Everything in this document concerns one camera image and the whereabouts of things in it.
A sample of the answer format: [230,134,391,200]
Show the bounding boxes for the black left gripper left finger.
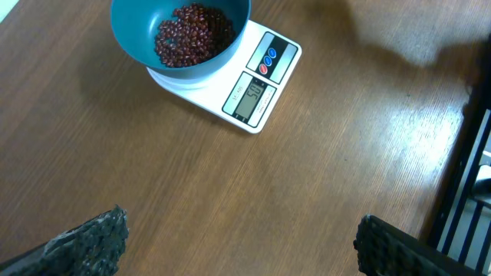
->
[1,207,129,275]

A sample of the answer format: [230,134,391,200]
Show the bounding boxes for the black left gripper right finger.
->
[354,215,483,276]

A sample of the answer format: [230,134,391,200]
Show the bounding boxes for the white digital kitchen scale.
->
[148,21,302,134]

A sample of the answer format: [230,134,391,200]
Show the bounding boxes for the teal plastic bowl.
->
[110,0,252,80]

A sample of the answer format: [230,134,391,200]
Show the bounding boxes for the red beans in bowl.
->
[154,3,236,68]

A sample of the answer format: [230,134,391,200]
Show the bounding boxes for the black aluminium frame rail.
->
[427,41,490,275]

